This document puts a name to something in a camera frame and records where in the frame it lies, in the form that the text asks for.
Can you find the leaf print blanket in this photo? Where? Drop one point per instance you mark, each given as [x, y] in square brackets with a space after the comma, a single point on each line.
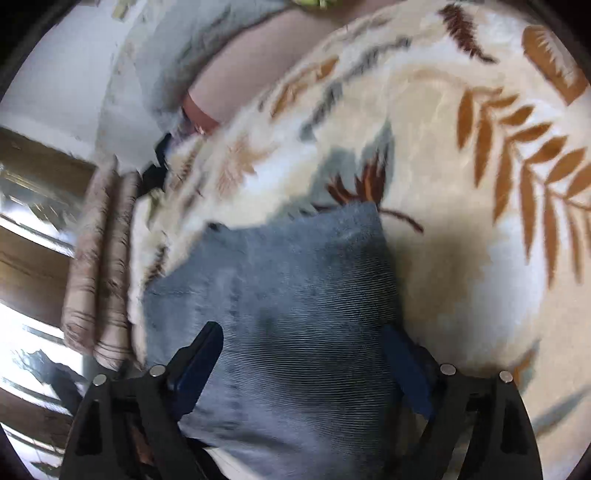
[461, 277]

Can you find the green patterned cloth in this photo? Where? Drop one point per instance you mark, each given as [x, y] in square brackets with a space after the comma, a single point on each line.
[314, 3]

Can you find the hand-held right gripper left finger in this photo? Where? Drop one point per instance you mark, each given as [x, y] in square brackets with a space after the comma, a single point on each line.
[198, 364]

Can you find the grey quilted blanket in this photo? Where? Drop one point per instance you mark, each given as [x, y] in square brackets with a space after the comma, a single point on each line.
[175, 46]

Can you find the wooden framed glass door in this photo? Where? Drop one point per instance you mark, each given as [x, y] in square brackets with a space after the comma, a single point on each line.
[37, 272]

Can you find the blue denim pants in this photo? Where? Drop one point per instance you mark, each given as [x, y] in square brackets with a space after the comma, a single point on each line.
[300, 300]

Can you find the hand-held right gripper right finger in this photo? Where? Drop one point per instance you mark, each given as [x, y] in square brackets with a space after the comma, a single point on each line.
[411, 374]

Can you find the black cloth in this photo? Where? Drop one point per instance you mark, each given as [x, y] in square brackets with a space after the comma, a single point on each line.
[154, 177]

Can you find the striped beige folded blanket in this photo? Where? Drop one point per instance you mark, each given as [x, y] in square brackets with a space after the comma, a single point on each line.
[101, 277]

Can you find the pink bolster pillow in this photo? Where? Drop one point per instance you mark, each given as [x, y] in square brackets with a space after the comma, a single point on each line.
[258, 60]

